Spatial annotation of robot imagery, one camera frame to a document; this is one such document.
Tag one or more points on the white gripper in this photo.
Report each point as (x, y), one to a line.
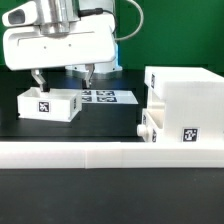
(89, 41)

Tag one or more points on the white drawer box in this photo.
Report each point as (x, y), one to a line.
(56, 105)
(151, 127)

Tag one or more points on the white front drawer box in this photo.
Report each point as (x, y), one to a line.
(151, 127)

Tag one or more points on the white drawer cabinet frame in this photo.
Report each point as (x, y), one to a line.
(190, 100)

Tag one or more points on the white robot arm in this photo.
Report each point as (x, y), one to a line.
(57, 33)

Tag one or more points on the paper sheet with markers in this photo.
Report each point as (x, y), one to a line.
(108, 97)

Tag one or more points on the white L-shaped fence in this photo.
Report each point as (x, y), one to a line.
(93, 155)

